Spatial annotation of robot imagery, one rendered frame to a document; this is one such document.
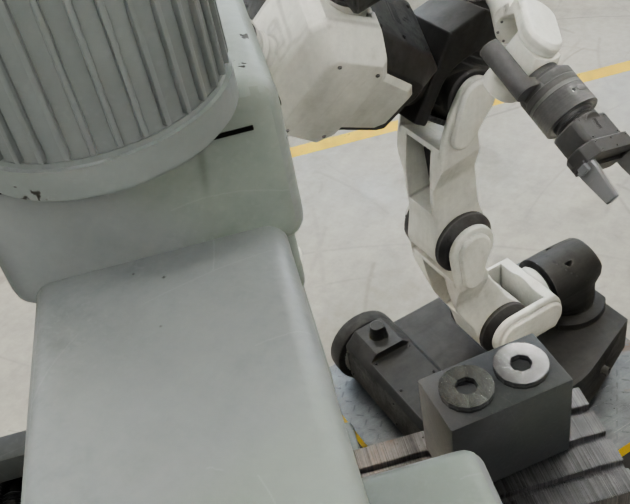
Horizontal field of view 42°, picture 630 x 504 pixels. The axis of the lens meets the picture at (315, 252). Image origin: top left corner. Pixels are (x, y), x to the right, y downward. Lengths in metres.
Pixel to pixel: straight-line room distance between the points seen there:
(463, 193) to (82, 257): 1.15
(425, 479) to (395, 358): 1.41
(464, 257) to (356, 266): 1.58
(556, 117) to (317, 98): 0.38
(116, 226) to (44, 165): 0.15
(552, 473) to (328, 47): 0.80
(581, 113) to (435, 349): 1.09
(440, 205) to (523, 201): 1.87
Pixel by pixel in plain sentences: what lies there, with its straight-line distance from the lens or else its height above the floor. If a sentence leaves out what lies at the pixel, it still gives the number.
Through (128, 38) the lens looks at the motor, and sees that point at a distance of 0.52.
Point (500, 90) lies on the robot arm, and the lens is 1.31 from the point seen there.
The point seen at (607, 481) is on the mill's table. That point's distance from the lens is 1.51.
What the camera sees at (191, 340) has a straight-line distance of 0.62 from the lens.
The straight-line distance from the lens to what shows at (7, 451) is 0.79.
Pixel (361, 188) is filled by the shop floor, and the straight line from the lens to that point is 3.73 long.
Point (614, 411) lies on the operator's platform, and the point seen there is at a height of 0.40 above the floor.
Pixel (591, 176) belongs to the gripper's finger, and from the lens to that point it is 1.20.
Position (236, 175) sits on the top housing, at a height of 1.82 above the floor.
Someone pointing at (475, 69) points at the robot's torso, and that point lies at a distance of 1.60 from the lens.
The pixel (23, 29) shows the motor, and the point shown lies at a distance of 0.51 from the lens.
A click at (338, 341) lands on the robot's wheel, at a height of 0.56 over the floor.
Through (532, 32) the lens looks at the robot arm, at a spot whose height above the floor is 1.62.
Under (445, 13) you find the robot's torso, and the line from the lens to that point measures 1.59.
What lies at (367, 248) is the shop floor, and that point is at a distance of 3.39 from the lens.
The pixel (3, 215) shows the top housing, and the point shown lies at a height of 1.83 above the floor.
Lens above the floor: 2.18
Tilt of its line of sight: 40 degrees down
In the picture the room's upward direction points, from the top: 12 degrees counter-clockwise
